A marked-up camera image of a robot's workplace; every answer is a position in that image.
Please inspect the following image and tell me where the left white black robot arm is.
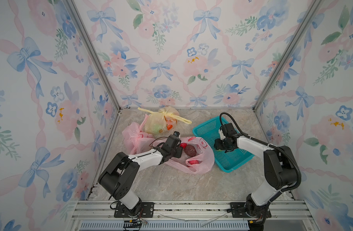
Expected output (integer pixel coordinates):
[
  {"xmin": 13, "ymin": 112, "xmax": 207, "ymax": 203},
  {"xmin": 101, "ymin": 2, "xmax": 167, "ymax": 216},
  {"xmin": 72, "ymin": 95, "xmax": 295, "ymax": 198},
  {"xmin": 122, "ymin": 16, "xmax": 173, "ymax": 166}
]
[{"xmin": 98, "ymin": 131, "xmax": 183, "ymax": 214}]

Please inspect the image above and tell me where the red apple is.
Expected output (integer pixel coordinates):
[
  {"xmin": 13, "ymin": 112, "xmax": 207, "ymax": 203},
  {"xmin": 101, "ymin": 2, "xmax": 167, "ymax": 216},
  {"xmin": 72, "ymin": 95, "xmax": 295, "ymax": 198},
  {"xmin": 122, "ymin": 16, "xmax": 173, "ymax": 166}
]
[{"xmin": 180, "ymin": 143, "xmax": 187, "ymax": 149}]

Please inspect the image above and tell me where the pink printed plastic bag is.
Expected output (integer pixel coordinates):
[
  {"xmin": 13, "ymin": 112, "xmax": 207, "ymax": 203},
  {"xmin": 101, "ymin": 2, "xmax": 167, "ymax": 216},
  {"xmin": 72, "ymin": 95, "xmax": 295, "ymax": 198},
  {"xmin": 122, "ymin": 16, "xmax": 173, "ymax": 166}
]
[{"xmin": 149, "ymin": 137, "xmax": 215, "ymax": 175}]

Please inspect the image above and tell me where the yellow knotted plastic bag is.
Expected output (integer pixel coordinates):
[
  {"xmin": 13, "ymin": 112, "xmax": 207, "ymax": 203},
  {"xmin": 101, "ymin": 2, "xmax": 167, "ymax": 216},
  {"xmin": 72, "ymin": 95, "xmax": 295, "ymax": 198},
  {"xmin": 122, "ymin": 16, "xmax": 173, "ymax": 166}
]
[{"xmin": 138, "ymin": 106, "xmax": 192, "ymax": 135}]

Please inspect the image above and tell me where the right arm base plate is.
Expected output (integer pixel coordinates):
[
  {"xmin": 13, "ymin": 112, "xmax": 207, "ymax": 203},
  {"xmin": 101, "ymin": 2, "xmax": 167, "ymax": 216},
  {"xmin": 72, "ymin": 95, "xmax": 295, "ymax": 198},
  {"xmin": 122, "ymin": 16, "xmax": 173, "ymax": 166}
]
[{"xmin": 227, "ymin": 202, "xmax": 272, "ymax": 218}]

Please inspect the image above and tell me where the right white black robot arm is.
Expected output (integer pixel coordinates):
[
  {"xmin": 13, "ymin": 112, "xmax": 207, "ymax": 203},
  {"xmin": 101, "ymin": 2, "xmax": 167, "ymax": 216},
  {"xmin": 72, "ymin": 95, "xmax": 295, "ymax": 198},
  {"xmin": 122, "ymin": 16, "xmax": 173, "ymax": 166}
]
[{"xmin": 214, "ymin": 123, "xmax": 301, "ymax": 218}]

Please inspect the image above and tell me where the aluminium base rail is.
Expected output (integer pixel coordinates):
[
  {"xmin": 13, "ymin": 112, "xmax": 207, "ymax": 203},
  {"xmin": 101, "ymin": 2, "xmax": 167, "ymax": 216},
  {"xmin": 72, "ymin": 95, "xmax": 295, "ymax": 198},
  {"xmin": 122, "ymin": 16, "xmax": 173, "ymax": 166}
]
[{"xmin": 67, "ymin": 201, "xmax": 320, "ymax": 231}]

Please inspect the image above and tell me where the middle pink plastic bag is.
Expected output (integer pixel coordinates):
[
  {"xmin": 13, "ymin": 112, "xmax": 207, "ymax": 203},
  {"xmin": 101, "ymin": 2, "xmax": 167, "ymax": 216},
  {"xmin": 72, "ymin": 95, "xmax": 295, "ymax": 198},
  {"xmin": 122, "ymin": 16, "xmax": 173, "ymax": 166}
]
[{"xmin": 122, "ymin": 115, "xmax": 154, "ymax": 155}]

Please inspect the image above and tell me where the black corrugated right cable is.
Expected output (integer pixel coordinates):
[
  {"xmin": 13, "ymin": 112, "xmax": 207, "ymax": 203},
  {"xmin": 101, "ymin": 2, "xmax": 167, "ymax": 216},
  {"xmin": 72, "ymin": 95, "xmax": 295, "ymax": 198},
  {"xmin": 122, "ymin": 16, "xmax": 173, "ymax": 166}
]
[{"xmin": 219, "ymin": 112, "xmax": 302, "ymax": 193}]

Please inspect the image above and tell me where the right aluminium corner post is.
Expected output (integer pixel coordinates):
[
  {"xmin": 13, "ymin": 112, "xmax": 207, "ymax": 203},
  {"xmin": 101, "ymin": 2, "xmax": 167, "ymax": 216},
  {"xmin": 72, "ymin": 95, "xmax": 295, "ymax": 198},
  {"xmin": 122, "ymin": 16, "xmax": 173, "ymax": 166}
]
[{"xmin": 252, "ymin": 0, "xmax": 322, "ymax": 113}]

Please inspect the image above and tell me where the dark purple round fruit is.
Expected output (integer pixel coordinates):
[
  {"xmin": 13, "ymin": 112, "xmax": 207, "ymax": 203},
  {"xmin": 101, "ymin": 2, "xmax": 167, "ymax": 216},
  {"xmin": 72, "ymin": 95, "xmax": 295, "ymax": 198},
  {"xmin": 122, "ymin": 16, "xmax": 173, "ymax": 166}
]
[{"xmin": 184, "ymin": 144, "xmax": 197, "ymax": 157}]

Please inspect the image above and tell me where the left aluminium corner post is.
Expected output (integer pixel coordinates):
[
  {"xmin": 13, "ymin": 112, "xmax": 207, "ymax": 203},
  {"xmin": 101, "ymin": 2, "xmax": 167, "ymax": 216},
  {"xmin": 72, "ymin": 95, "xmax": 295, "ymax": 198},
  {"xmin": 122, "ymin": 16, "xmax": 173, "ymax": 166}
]
[{"xmin": 63, "ymin": 0, "xmax": 120, "ymax": 113}]

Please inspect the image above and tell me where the teal plastic mesh basket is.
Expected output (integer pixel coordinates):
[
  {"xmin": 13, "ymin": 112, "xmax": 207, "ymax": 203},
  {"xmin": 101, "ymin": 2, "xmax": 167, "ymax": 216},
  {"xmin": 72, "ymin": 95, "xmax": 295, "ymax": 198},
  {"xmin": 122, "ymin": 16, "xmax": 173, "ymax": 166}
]
[{"xmin": 193, "ymin": 116, "xmax": 254, "ymax": 173}]

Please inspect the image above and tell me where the aluminium corner post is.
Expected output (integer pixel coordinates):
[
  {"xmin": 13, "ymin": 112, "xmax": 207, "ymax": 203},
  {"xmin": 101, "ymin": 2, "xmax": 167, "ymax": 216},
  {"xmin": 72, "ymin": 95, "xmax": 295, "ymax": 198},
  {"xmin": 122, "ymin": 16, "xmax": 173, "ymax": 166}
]
[
  {"xmin": 63, "ymin": 0, "xmax": 120, "ymax": 113},
  {"xmin": 252, "ymin": 0, "xmax": 322, "ymax": 113}
]

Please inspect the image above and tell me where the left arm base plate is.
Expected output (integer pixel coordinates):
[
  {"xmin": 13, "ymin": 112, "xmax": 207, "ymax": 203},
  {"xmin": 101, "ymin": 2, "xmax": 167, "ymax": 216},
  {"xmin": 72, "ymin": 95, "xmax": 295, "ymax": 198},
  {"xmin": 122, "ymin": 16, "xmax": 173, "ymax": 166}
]
[{"xmin": 114, "ymin": 202, "xmax": 155, "ymax": 218}]

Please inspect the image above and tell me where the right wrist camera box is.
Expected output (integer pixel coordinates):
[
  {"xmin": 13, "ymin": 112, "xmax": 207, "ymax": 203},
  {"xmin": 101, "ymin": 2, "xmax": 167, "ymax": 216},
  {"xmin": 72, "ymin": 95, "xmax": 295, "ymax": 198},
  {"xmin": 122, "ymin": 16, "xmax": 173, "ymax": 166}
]
[{"xmin": 219, "ymin": 129, "xmax": 225, "ymax": 140}]

